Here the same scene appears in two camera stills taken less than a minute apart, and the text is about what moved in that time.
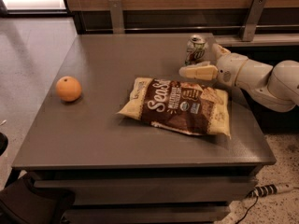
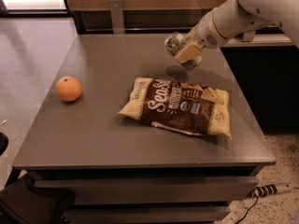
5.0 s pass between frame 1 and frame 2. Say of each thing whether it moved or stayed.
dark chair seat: stayed
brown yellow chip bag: stayed
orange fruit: stayed
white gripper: moved
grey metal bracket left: stayed
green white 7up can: moved
